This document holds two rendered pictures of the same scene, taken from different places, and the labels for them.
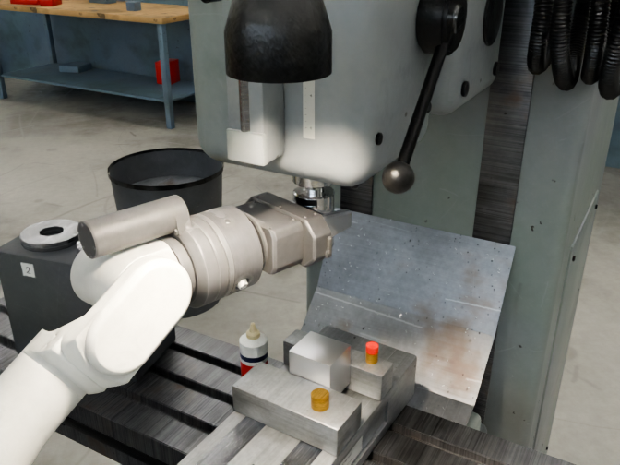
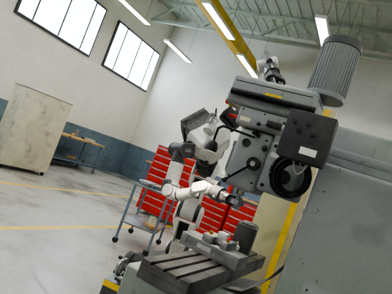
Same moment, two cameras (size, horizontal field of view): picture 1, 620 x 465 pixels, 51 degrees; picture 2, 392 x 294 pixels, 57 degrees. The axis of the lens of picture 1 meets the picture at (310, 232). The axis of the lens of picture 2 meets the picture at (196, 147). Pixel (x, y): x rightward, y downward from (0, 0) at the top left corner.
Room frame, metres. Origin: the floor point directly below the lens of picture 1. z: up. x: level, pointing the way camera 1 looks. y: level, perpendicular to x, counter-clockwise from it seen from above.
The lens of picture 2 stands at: (0.28, -1.94, 1.36)
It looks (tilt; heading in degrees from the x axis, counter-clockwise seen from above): 2 degrees up; 87
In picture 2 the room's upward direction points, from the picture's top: 20 degrees clockwise
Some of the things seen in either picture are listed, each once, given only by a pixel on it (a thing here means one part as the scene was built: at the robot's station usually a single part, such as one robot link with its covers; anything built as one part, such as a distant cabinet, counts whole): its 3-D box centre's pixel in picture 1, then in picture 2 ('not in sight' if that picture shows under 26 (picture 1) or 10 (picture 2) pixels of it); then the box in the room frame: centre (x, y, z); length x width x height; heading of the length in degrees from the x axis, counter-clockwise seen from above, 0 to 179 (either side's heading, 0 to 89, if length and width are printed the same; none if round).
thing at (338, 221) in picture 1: (332, 226); (233, 201); (0.66, -0.03, 1.24); 0.06 x 0.02 x 0.03; 133
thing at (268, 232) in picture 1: (250, 243); (224, 197); (0.62, 0.06, 1.23); 0.13 x 0.12 x 0.10; 43
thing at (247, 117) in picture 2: not in sight; (272, 127); (0.72, -0.03, 1.68); 0.34 x 0.24 x 0.10; 151
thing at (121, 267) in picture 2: not in sight; (126, 269); (0.25, 0.24, 0.62); 0.16 x 0.12 x 0.12; 151
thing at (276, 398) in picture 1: (295, 405); (213, 237); (0.63, 0.02, 1.01); 0.15 x 0.06 x 0.04; 58
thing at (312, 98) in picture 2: not in sight; (275, 103); (0.69, -0.01, 1.81); 0.47 x 0.26 x 0.16; 151
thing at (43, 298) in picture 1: (89, 293); (244, 237); (0.88, 0.34, 1.02); 0.22 x 0.12 x 0.20; 71
